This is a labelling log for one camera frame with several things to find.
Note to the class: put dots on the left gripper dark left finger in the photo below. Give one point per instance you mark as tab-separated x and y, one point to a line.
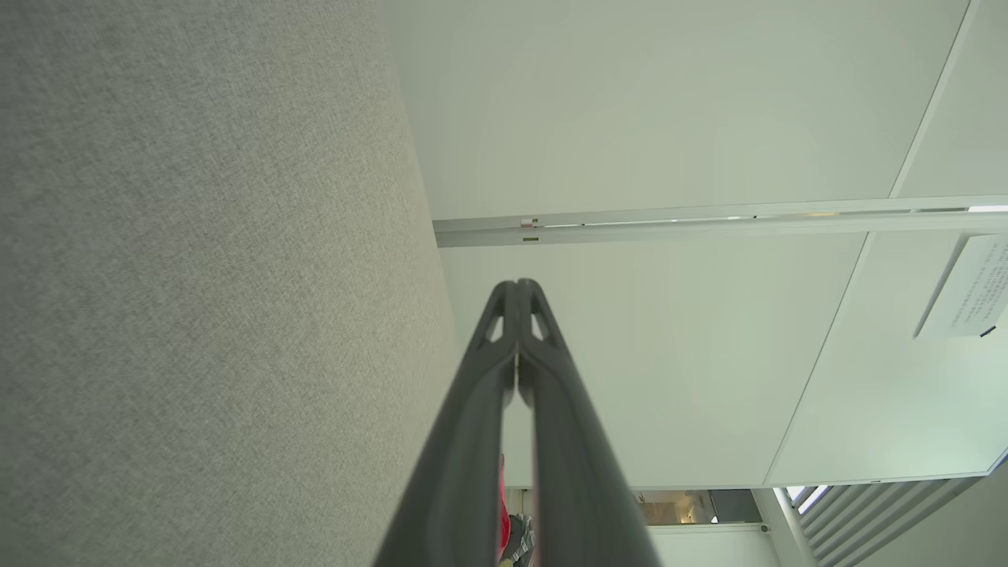
457	472

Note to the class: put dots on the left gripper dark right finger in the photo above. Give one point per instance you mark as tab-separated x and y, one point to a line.
583	488

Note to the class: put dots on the grey slatted blinds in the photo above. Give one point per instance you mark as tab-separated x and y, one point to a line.
858	520

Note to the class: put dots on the aluminium wall rail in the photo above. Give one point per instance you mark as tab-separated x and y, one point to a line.
709	224

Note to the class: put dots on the white printed wall sign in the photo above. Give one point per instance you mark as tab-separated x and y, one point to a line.
972	287

